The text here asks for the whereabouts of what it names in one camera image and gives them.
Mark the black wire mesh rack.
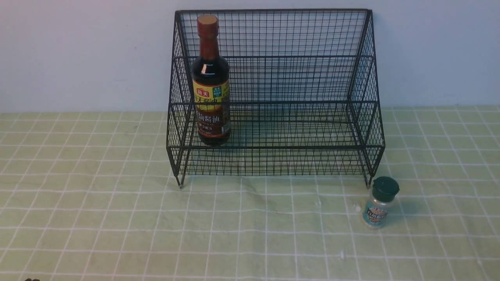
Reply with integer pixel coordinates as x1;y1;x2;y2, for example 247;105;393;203
166;8;386;188

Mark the soy sauce bottle red cap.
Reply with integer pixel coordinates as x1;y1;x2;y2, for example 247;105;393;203
191;14;231;146

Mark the small seasoning jar green lid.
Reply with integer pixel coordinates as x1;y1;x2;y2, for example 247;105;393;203
361;176;400;228

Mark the green checkered tablecloth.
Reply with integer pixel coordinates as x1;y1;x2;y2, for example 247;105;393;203
0;106;500;281

